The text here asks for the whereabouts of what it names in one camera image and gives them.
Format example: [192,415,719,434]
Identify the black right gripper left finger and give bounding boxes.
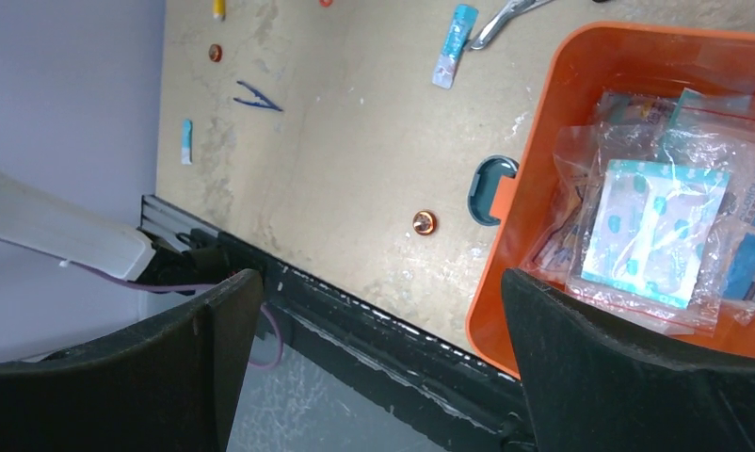
[0,269,264,451]

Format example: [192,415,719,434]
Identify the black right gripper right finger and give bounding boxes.
[501,269,755,451]

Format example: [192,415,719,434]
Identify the small tape roll bag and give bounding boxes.
[522,121,605,284]

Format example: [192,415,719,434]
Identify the adhesive bandages bag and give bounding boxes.
[565,159,731,334]

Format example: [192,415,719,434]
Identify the alcohol wipes bag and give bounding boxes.
[661,89,755,325]

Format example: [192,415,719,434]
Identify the teal sachet strip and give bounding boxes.
[181,119,193,165]
[432,4,479,89]

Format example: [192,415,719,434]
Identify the blue plastic tweezers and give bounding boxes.
[233,80,283,112]

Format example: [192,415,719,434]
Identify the black handled bandage scissors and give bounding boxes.
[466,0,553,51]

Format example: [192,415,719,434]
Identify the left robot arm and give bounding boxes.
[0,171,233,293]

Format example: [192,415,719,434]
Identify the small copper disc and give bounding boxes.
[208,43,223,63]
[412,210,438,236]

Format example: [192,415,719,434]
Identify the teal box latch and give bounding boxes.
[467,154,520,226]

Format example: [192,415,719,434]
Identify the white yellow thermometer pen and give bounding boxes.
[212,0,226,22]

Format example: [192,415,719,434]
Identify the aluminium frame rail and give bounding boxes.
[139,195,220,246]

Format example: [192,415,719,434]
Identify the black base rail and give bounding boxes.
[184,229,541,452]

